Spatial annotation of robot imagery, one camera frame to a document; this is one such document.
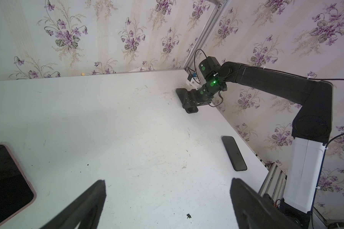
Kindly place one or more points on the black phone near right edge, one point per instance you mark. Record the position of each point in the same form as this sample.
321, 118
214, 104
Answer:
234, 153

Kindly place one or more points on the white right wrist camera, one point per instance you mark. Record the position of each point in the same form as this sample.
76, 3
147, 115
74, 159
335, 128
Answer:
193, 81

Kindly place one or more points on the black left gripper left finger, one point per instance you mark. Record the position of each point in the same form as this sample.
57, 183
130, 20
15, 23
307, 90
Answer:
84, 212

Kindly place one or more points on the aluminium mounting rail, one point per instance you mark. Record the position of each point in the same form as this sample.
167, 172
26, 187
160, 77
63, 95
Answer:
274, 183

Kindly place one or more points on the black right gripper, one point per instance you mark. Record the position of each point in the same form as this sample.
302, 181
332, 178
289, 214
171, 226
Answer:
199, 97

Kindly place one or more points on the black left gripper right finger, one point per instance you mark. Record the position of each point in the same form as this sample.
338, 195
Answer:
253, 212

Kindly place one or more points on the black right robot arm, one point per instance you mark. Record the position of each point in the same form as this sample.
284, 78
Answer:
311, 126

